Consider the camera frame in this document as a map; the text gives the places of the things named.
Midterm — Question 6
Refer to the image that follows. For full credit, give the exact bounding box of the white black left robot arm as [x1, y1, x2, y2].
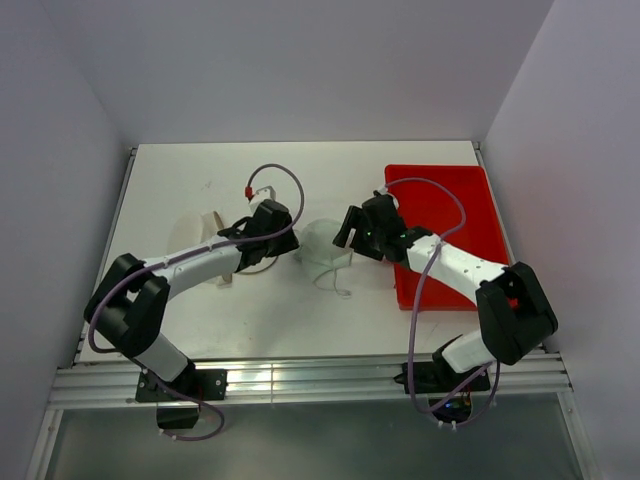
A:
[84, 198, 298, 399]

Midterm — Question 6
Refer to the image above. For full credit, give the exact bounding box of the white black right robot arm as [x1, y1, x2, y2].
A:
[333, 194, 558, 392]

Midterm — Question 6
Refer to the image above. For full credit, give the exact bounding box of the red plastic tray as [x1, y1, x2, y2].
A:
[383, 164, 514, 312]

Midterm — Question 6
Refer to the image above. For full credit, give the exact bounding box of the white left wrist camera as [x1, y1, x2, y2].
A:
[244, 186, 276, 209]

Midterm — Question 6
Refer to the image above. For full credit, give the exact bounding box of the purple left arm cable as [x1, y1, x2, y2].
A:
[88, 163, 305, 442]

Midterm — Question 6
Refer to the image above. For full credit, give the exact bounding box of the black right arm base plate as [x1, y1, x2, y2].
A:
[393, 361, 491, 394]

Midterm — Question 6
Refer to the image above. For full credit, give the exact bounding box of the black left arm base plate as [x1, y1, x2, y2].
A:
[134, 367, 227, 433]

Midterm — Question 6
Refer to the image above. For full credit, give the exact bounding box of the aluminium mounting rail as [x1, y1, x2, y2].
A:
[47, 349, 572, 410]

